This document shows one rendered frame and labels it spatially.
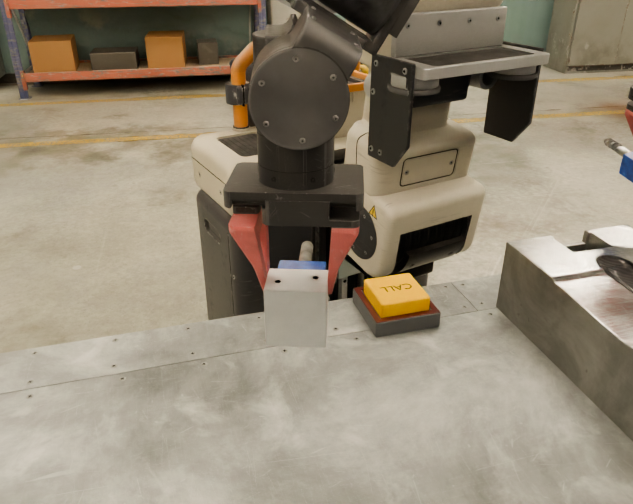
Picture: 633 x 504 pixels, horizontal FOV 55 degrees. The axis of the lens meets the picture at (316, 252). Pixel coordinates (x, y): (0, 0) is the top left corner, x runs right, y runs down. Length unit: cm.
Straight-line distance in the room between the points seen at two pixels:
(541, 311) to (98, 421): 46
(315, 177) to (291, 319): 12
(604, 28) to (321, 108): 631
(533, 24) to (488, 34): 576
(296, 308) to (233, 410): 16
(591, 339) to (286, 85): 41
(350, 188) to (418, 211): 61
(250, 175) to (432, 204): 63
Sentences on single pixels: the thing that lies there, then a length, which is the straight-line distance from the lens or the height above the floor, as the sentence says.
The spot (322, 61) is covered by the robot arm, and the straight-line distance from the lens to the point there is 34.
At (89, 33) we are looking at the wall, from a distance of 601.
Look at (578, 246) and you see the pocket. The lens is 79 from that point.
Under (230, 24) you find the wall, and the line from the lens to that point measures 595.
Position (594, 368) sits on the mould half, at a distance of 65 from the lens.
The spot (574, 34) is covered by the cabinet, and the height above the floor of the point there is 36.
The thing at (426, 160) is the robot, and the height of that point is 86.
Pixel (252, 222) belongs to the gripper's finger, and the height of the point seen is 101.
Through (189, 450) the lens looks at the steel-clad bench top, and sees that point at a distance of 57.
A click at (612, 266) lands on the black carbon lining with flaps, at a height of 89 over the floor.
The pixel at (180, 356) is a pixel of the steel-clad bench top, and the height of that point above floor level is 80.
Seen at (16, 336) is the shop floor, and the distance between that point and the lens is 229.
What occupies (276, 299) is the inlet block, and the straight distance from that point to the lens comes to 48.
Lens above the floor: 121
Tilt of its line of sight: 28 degrees down
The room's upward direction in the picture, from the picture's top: straight up
